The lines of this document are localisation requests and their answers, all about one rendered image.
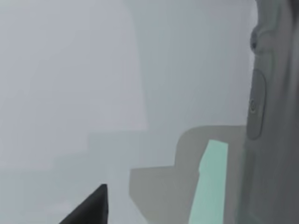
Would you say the mint green strip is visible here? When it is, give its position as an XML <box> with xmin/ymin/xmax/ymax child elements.
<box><xmin>188</xmin><ymin>139</ymin><xmax>229</xmax><ymax>224</ymax></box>

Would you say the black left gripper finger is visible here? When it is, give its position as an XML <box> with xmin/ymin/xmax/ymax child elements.
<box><xmin>58</xmin><ymin>183</ymin><xmax>109</xmax><ymax>224</ymax></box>

